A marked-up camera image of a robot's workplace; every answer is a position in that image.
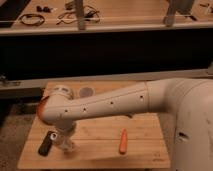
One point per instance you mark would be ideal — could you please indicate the clear plastic bottle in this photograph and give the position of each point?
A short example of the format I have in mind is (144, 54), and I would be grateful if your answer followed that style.
(62, 142)

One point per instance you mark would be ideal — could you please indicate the orange carrot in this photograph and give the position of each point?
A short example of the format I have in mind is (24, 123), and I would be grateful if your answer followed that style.
(123, 142)

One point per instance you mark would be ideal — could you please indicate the clear plastic cup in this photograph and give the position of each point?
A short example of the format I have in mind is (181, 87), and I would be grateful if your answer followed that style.
(86, 92)

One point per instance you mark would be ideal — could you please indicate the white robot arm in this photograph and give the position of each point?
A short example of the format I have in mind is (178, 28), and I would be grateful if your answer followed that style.
(189, 100)

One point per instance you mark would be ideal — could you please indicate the grey metal post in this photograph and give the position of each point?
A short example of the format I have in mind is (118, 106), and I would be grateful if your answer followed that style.
(182, 6)
(79, 10)

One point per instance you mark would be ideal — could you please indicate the black rectangular block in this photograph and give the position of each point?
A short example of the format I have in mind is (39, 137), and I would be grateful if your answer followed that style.
(46, 144)

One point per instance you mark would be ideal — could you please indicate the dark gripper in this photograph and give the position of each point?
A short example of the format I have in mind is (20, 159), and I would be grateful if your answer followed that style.
(66, 131)

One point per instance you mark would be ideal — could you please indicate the grey metal post right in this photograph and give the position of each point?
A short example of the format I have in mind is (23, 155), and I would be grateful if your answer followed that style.
(182, 6)

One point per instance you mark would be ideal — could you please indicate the orange plate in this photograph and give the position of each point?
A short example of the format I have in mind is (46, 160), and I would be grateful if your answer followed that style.
(40, 108)

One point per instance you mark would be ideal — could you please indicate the wooden cutting board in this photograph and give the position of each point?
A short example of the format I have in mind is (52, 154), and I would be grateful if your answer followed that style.
(96, 146)

